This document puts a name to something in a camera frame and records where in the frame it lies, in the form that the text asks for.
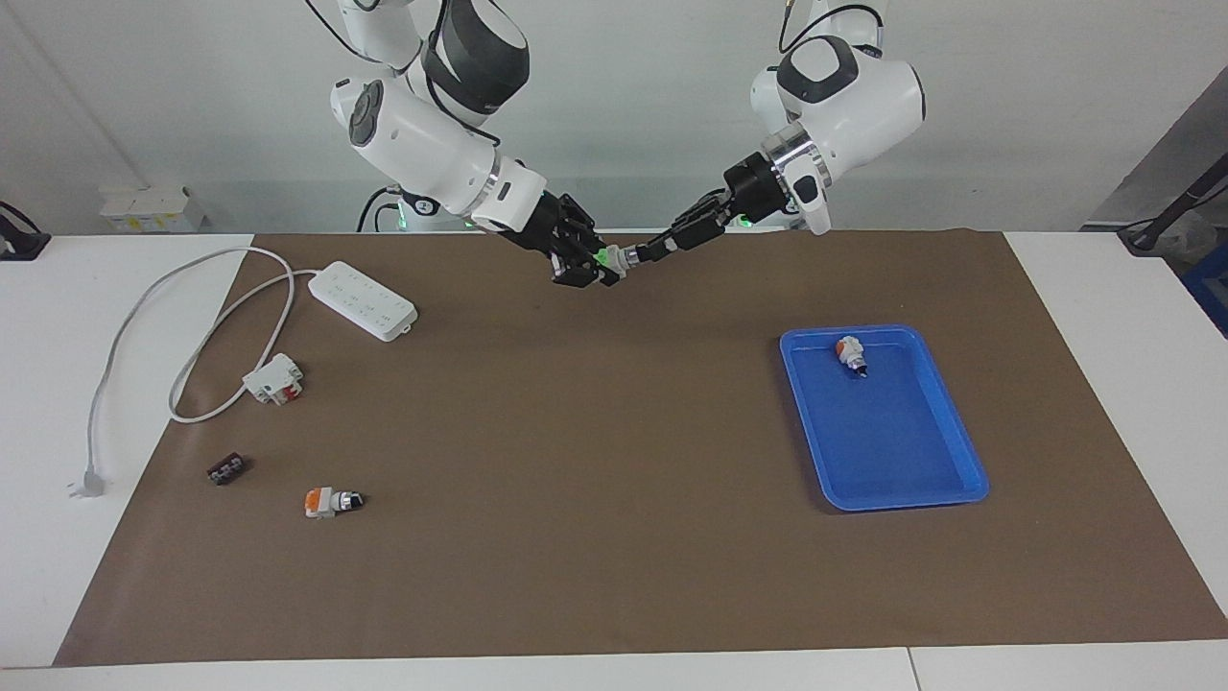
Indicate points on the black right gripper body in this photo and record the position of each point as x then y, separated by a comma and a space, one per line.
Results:
547, 226

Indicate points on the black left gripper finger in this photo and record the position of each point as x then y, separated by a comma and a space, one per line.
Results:
676, 248
700, 216

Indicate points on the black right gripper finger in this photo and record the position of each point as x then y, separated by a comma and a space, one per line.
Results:
592, 238
580, 274

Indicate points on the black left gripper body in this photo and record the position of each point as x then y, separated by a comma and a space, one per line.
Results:
753, 187

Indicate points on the green white rotary switch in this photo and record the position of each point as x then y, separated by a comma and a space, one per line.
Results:
616, 261

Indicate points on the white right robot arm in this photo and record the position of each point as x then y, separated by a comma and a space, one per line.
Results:
413, 125

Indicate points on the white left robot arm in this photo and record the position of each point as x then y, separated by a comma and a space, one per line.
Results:
854, 96

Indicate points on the white power strip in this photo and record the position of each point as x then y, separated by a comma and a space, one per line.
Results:
365, 302

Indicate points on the brown paper mat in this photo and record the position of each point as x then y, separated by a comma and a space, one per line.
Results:
595, 480

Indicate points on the blue plastic tray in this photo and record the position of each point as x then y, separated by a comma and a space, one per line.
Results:
892, 441

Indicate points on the black pole stand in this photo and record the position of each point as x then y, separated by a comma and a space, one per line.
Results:
1142, 240

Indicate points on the dark terminal block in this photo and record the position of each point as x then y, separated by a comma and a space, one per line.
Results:
227, 469

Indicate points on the white cardboard box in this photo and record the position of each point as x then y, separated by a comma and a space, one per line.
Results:
144, 211

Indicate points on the grey partition panel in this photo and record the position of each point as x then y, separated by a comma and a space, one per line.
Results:
1190, 144

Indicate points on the blue crate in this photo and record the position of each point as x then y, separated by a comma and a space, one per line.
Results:
1211, 297

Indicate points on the orange white rotary switch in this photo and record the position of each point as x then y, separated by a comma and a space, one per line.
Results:
321, 503
847, 352

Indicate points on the white red switch block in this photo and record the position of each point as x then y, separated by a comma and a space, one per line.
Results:
269, 379

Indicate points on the black clamp mount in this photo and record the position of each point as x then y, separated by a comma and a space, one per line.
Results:
19, 245

